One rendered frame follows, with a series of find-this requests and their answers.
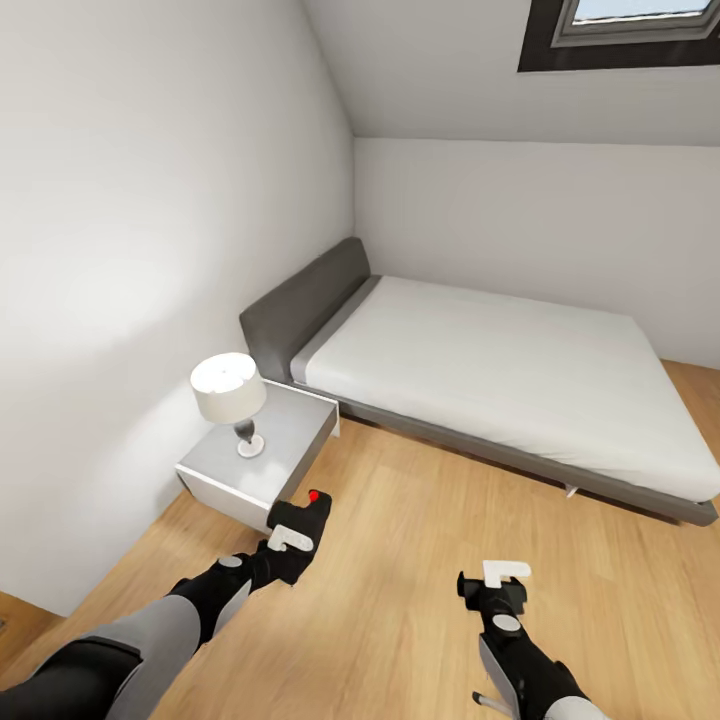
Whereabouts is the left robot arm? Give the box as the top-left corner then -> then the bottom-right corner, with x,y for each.
0,524 -> 314,720

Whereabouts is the camera tripod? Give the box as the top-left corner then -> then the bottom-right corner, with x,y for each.
472,691 -> 514,717

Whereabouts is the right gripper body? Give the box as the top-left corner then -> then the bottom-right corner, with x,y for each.
464,579 -> 524,615

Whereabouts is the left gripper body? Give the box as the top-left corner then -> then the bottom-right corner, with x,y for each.
256,539 -> 304,585

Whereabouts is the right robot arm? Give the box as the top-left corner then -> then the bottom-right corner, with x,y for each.
457,560 -> 610,720

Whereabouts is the digital camera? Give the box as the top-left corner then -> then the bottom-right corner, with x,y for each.
267,490 -> 333,557

